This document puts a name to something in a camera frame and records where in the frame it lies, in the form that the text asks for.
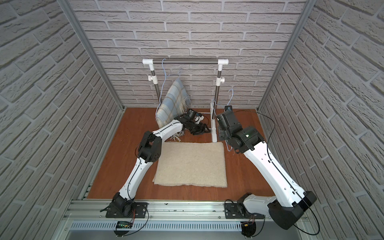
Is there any blue wire hanger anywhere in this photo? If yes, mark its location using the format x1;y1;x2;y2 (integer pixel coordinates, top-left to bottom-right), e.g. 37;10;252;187
156;59;172;112
225;88;234;152

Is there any blue plaid fringed scarf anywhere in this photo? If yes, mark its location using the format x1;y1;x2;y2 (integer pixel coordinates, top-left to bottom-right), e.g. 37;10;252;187
154;79;190;142

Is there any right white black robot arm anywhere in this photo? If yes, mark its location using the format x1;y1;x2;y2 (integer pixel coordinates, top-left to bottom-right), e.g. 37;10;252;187
217;106;317;230

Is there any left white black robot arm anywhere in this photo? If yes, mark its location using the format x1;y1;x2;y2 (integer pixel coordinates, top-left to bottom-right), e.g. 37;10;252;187
110;110;211;217

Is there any white steel clothes rack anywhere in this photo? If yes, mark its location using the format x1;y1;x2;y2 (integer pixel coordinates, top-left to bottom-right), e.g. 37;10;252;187
143;59;229;142

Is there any beige wool mat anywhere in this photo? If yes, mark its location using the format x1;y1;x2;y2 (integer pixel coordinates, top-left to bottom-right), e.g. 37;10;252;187
153;142;228;188

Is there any right controller board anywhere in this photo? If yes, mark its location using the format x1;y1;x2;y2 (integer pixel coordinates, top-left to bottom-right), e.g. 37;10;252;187
241;222;257;238

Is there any controller board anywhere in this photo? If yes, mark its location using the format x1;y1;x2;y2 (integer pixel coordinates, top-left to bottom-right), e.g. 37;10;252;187
241;222;257;238
114;221;133;237

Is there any left controller board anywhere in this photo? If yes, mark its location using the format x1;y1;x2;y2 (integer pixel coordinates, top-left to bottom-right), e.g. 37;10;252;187
114;221;133;237

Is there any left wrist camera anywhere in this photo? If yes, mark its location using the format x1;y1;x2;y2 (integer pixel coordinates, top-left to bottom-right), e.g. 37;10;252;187
194;113;205;124

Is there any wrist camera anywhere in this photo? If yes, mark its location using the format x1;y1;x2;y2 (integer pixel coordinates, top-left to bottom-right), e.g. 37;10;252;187
194;113;205;124
224;105;233;112

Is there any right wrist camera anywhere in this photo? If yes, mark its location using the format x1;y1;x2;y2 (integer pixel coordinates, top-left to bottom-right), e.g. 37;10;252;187
224;105;233;112

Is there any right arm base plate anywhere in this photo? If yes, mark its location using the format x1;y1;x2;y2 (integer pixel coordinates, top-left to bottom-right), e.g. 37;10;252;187
224;200;265;220

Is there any aluminium front rail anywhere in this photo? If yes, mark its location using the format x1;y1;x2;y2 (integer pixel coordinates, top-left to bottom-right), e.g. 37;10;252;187
50;199;319;240

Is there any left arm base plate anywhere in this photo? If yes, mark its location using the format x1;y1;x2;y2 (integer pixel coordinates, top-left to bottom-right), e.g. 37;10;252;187
106;202;148;219

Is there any aluminium corner frame post right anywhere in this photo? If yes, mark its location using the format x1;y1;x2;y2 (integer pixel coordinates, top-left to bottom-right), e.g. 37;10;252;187
257;0;317;110

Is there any aluminium corner frame post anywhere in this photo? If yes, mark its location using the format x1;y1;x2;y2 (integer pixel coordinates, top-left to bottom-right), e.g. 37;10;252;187
257;0;317;110
58;0;125;112

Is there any aluminium corner frame post left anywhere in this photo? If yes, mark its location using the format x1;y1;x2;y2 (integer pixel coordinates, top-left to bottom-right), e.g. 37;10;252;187
58;0;125;112

